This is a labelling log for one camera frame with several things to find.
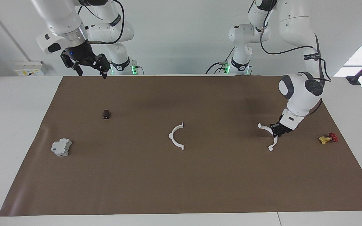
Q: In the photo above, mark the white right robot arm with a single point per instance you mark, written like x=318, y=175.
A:
x=61, y=18

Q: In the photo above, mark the grey circuit breaker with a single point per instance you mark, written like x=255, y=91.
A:
x=61, y=148

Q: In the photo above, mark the brown table mat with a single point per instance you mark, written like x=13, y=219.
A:
x=193, y=182

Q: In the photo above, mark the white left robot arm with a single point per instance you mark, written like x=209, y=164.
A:
x=297, y=28

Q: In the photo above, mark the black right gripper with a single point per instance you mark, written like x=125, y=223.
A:
x=82, y=55

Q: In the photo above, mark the white wall socket box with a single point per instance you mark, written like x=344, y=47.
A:
x=30, y=68

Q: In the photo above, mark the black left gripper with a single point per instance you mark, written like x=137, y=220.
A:
x=285, y=125

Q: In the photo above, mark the dark brown short cylinder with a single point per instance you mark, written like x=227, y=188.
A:
x=106, y=114

